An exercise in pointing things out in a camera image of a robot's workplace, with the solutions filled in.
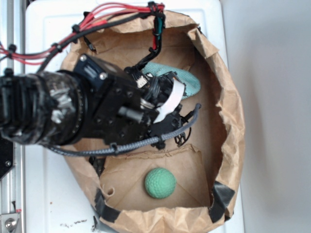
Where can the green dimpled ball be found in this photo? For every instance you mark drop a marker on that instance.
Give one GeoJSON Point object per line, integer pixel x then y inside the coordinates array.
{"type": "Point", "coordinates": [160, 183]}

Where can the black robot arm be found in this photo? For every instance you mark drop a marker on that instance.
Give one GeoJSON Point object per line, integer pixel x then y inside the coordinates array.
{"type": "Point", "coordinates": [95, 100]}

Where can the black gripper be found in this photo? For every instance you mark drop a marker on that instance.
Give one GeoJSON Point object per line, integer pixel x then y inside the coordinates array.
{"type": "Point", "coordinates": [120, 118]}

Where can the white plastic bin lid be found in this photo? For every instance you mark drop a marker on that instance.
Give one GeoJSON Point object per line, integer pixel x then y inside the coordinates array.
{"type": "Point", "coordinates": [54, 202]}

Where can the brown paper bag tray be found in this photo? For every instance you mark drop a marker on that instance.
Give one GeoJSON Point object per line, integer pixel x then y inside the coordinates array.
{"type": "Point", "coordinates": [207, 168]}

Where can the light blue cloth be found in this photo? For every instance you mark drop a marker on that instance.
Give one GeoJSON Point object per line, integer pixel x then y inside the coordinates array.
{"type": "Point", "coordinates": [192, 84]}

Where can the black mounting bracket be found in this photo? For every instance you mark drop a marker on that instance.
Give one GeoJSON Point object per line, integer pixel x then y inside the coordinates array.
{"type": "Point", "coordinates": [6, 157]}

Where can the aluminium frame rail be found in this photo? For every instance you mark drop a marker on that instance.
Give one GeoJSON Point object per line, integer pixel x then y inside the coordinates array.
{"type": "Point", "coordinates": [12, 184]}

